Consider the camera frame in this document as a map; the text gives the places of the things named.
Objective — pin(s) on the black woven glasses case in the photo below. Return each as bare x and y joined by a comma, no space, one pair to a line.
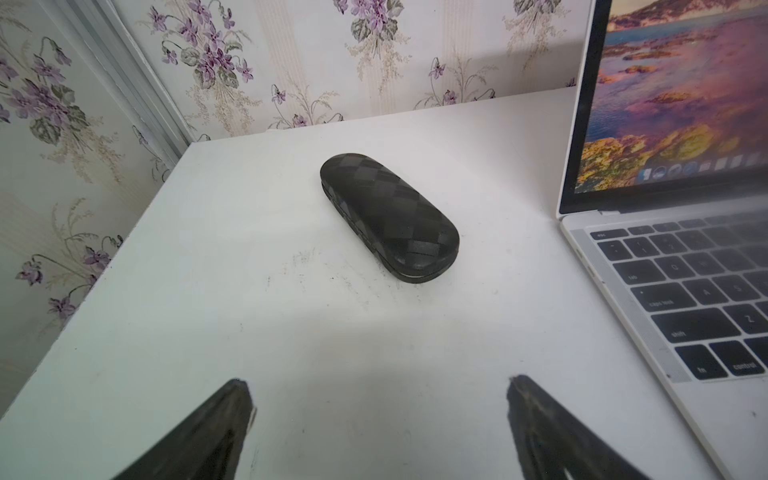
413,240

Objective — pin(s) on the silver laptop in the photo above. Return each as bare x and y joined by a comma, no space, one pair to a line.
664,200

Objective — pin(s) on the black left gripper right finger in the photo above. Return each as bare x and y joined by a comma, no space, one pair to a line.
551,443

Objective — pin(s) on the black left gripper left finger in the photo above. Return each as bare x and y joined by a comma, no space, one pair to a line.
207,444

